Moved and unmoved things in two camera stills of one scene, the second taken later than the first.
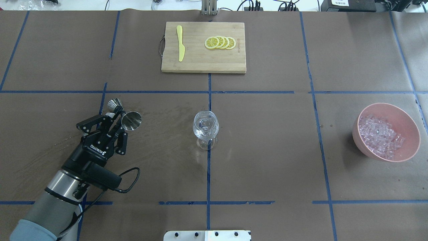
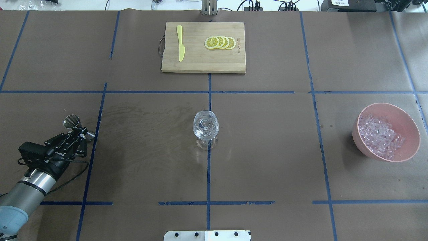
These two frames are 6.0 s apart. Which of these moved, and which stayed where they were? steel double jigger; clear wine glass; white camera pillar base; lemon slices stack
Moved: steel double jigger
Stayed: lemon slices stack; clear wine glass; white camera pillar base
